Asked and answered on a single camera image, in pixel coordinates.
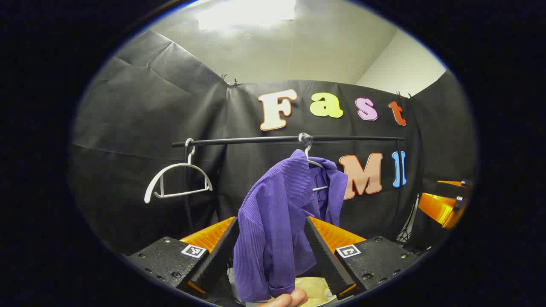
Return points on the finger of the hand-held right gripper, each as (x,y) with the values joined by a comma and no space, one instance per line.
(456,187)
(439,209)

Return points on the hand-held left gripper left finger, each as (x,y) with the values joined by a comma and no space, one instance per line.
(217,260)

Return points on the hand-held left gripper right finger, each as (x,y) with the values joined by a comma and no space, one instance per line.
(328,260)

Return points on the cream laundry hamper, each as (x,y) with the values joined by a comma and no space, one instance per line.
(315,290)

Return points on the purple ribbed shirt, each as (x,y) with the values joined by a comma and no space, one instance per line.
(273,221)

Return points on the white clothes hanger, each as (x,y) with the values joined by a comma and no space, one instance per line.
(305,138)
(179,165)

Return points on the black tripod stand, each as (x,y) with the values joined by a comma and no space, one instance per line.
(407,230)

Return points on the black backdrop cloth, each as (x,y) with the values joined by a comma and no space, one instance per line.
(128,128)

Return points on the ceiling light panel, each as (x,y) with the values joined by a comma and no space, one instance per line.
(247,13)

